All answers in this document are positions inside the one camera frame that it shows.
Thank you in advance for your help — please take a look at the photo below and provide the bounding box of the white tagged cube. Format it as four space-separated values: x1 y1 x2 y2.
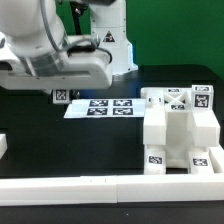
53 89 70 104

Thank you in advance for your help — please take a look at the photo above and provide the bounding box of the white right rail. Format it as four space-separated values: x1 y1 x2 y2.
209 146 224 174

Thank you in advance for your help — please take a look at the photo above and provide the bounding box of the white tagged block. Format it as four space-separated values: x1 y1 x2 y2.
144 145 166 175

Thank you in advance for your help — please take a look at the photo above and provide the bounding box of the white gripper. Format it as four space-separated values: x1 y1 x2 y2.
0 53 112 90

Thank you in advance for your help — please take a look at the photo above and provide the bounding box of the white front rail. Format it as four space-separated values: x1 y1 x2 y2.
0 174 224 206

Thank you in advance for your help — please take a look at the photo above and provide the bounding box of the grey hose cable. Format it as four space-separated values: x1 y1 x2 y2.
39 0 101 54

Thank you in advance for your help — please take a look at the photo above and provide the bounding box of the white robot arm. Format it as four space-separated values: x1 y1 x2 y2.
0 0 138 90

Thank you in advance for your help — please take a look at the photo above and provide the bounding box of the white block left edge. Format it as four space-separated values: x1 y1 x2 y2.
0 134 7 159

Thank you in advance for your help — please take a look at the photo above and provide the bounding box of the white tagged sheet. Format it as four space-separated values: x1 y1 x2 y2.
64 98 145 119

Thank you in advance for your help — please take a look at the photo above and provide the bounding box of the small tagged cube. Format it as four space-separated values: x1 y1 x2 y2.
192 85 214 110

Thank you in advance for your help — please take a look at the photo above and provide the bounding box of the white rail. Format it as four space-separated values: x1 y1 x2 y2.
209 146 224 174
0 174 224 206

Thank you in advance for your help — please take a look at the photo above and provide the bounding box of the white chair seat block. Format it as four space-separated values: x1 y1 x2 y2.
165 112 193 168

